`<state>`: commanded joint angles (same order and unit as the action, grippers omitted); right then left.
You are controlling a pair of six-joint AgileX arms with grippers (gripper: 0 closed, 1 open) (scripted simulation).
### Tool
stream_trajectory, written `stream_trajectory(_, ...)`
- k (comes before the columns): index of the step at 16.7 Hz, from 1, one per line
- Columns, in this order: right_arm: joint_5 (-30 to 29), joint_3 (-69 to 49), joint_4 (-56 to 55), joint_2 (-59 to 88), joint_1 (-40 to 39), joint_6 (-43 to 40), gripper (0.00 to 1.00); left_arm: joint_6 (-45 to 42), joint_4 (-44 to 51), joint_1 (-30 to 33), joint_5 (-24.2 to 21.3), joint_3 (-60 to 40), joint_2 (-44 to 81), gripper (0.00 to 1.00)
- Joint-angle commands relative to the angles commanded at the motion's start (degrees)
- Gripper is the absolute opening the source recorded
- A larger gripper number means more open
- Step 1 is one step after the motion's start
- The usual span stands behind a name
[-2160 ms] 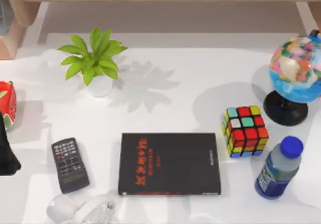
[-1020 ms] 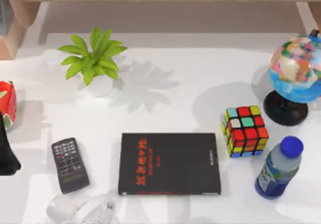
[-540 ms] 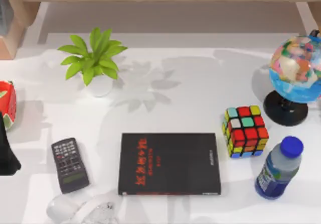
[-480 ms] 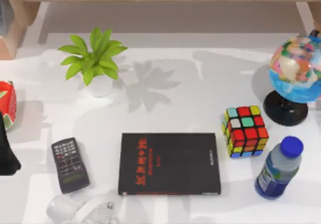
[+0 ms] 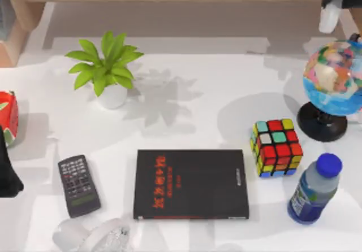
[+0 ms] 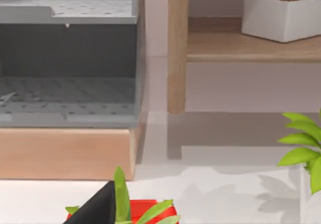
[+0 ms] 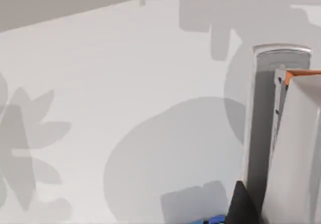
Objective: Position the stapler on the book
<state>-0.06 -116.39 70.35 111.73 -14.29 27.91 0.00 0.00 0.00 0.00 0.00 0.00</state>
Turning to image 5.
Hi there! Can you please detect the black book with red lettering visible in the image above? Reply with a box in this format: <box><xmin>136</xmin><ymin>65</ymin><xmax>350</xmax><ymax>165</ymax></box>
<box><xmin>133</xmin><ymin>149</ymin><xmax>250</xmax><ymax>220</ymax></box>

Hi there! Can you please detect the green plant in white pot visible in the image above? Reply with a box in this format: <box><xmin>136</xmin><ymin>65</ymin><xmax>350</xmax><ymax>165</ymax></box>
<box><xmin>64</xmin><ymin>31</ymin><xmax>144</xmax><ymax>110</ymax></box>

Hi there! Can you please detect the multicoloured puzzle cube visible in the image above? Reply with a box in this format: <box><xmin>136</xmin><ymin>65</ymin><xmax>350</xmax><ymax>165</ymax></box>
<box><xmin>249</xmin><ymin>118</ymin><xmax>304</xmax><ymax>179</ymax></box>

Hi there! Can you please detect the black calculator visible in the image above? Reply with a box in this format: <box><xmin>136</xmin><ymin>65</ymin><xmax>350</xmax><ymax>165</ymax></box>
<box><xmin>57</xmin><ymin>154</ymin><xmax>102</xmax><ymax>219</ymax></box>

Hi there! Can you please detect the clear glass object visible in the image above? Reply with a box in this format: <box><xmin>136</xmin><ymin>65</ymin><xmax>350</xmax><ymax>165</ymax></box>
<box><xmin>51</xmin><ymin>218</ymin><xmax>131</xmax><ymax>252</ymax></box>

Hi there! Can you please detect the blue bottle with blue cap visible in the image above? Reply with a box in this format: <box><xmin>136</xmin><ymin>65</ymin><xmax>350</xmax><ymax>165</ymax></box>
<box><xmin>287</xmin><ymin>153</ymin><xmax>343</xmax><ymax>225</ymax></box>

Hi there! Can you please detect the colourful globe on black stand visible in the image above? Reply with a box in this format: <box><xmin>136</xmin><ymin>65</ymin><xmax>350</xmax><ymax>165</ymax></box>
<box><xmin>296</xmin><ymin>32</ymin><xmax>362</xmax><ymax>143</ymax></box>

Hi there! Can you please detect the red and green carton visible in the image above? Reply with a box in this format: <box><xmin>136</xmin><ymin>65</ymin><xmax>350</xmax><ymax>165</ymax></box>
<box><xmin>0</xmin><ymin>90</ymin><xmax>20</xmax><ymax>148</ymax></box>

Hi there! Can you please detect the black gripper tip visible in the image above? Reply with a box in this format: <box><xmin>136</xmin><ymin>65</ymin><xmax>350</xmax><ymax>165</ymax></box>
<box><xmin>0</xmin><ymin>125</ymin><xmax>25</xmax><ymax>199</ymax></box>

